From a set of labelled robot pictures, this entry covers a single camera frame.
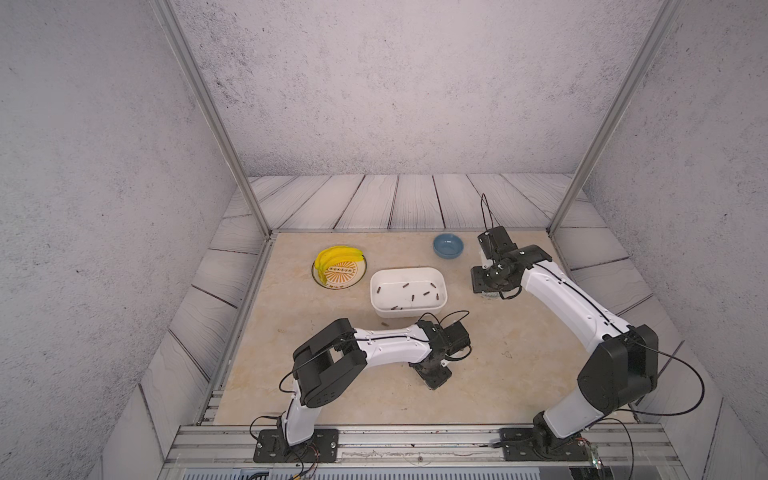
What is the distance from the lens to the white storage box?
98cm

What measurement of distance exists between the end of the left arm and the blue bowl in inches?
Result: 17.6

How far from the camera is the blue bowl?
3.73 ft

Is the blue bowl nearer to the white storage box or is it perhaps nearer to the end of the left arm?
the white storage box

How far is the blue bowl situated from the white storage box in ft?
0.23

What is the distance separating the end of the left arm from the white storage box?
0.23 metres

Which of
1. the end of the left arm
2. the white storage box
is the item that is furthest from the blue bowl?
the end of the left arm

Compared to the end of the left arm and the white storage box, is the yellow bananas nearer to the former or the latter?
the white storage box

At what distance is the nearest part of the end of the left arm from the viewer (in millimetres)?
626
